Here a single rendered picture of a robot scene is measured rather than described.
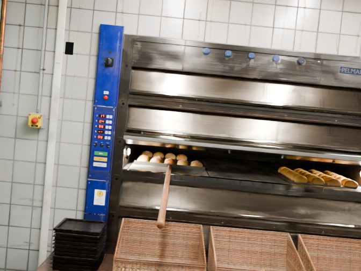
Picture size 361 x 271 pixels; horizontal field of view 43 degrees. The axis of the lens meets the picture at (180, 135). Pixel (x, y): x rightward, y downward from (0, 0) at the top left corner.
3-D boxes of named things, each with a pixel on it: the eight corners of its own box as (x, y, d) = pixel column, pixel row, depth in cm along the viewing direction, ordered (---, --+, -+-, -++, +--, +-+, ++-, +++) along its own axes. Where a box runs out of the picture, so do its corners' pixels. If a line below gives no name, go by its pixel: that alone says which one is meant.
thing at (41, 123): (30, 127, 313) (31, 112, 312) (44, 128, 313) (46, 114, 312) (27, 127, 305) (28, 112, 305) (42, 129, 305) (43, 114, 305)
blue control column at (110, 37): (112, 250, 510) (129, 57, 499) (126, 251, 510) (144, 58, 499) (73, 334, 318) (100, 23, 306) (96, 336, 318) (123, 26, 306)
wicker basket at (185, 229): (117, 256, 315) (121, 216, 314) (199, 263, 317) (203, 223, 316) (109, 283, 267) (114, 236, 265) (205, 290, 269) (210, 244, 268)
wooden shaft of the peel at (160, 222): (164, 229, 171) (164, 222, 171) (156, 229, 171) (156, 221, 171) (171, 168, 342) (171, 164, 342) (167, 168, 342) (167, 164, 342)
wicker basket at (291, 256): (204, 264, 316) (209, 225, 315) (285, 271, 318) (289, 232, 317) (211, 292, 268) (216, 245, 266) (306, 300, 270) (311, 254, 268)
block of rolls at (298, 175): (276, 171, 391) (277, 165, 391) (331, 177, 392) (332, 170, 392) (295, 183, 331) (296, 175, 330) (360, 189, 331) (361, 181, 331)
